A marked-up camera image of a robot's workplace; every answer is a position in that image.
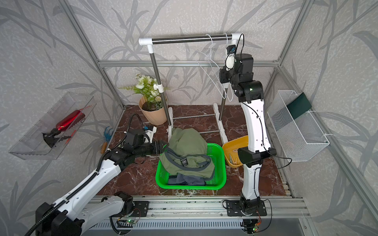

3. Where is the white wire hanger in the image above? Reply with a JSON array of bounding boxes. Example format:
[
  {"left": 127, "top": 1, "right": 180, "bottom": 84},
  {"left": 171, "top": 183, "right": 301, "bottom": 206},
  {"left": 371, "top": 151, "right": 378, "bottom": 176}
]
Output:
[
  {"left": 219, "top": 39, "right": 237, "bottom": 102},
  {"left": 196, "top": 33, "right": 227, "bottom": 99}
]

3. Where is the olive green tank top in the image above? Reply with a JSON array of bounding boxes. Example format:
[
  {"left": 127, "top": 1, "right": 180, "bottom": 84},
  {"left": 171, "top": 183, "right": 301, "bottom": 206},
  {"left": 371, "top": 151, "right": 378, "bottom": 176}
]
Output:
[{"left": 159, "top": 128, "right": 215, "bottom": 181}]

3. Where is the blue-grey tank top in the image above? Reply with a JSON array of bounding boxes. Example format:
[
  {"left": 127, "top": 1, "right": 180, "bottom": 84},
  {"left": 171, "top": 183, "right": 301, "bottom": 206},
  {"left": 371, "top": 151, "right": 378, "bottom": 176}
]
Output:
[{"left": 168, "top": 174, "right": 206, "bottom": 186}]

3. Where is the wooden clothespin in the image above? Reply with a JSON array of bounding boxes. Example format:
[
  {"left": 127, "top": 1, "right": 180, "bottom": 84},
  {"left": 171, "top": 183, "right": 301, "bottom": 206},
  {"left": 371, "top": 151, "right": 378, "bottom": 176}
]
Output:
[{"left": 228, "top": 155, "right": 239, "bottom": 168}]

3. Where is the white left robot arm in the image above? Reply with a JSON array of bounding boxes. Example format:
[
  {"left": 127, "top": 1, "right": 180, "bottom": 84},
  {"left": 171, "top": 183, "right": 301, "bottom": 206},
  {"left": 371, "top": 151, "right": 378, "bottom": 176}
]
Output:
[{"left": 26, "top": 128, "right": 169, "bottom": 236}]

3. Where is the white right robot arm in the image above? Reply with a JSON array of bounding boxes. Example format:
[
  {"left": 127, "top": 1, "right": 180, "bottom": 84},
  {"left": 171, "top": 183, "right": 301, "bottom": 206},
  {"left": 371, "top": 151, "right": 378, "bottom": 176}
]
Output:
[{"left": 220, "top": 33, "right": 277, "bottom": 217}]

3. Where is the clothes rack with steel bars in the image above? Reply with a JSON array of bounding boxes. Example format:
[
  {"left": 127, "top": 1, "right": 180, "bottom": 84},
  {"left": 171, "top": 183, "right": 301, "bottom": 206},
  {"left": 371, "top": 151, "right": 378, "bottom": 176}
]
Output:
[{"left": 138, "top": 33, "right": 243, "bottom": 144}]

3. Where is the potted plant with white flowers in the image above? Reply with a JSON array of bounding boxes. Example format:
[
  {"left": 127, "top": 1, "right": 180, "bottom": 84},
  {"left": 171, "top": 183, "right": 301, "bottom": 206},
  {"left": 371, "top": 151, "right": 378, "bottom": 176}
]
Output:
[{"left": 119, "top": 74, "right": 168, "bottom": 126}]

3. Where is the blue garden hand rake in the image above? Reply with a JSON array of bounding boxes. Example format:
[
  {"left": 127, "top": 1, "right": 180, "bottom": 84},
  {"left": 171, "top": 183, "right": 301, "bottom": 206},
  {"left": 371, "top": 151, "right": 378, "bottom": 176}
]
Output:
[{"left": 100, "top": 126, "right": 114, "bottom": 154}]

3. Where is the green perforated plastic basket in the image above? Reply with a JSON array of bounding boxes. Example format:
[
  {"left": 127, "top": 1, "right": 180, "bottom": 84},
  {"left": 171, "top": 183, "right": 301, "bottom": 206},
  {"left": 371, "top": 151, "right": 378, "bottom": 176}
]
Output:
[{"left": 155, "top": 143, "right": 227, "bottom": 190}]

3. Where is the yellow plastic bin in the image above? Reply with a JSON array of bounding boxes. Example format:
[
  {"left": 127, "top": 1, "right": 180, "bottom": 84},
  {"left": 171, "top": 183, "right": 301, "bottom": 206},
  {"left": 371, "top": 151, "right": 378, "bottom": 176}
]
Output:
[{"left": 222, "top": 136, "right": 249, "bottom": 168}]

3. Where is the dark green cloth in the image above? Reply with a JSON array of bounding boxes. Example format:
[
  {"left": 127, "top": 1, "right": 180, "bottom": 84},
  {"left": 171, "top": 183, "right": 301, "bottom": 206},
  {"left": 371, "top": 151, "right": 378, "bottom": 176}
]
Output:
[{"left": 287, "top": 93, "right": 312, "bottom": 120}]

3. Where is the red spray bottle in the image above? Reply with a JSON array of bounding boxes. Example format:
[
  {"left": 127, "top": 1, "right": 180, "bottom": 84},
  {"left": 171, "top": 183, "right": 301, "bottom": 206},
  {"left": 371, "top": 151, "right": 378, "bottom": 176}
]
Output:
[{"left": 42, "top": 110, "right": 86, "bottom": 148}]

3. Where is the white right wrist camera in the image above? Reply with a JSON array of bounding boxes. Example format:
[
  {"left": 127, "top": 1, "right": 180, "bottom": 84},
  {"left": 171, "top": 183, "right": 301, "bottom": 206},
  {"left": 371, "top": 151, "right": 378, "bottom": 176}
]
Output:
[{"left": 225, "top": 44, "right": 237, "bottom": 71}]

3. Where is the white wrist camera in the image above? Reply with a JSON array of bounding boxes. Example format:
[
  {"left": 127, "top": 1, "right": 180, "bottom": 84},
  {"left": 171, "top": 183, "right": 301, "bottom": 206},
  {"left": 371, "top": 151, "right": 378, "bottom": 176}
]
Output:
[
  {"left": 225, "top": 44, "right": 237, "bottom": 71},
  {"left": 143, "top": 125, "right": 157, "bottom": 143}
]

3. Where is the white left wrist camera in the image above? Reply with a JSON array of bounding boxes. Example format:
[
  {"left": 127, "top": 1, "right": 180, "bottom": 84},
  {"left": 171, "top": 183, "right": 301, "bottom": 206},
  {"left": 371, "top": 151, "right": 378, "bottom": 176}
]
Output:
[{"left": 143, "top": 125, "right": 157, "bottom": 143}]

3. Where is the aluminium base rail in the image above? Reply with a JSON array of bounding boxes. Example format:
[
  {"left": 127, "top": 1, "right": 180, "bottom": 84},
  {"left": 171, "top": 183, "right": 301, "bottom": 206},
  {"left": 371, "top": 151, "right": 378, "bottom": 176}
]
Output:
[{"left": 114, "top": 196, "right": 311, "bottom": 231}]

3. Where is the white wire mesh basket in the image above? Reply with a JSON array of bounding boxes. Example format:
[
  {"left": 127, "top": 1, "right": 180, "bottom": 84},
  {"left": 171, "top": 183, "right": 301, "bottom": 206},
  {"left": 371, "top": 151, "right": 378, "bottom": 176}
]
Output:
[{"left": 267, "top": 90, "right": 329, "bottom": 162}]

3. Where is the clear acrylic wall shelf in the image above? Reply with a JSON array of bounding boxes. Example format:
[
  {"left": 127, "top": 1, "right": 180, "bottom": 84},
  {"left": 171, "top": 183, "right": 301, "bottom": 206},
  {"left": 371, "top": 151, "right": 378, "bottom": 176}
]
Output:
[{"left": 9, "top": 92, "right": 96, "bottom": 160}]

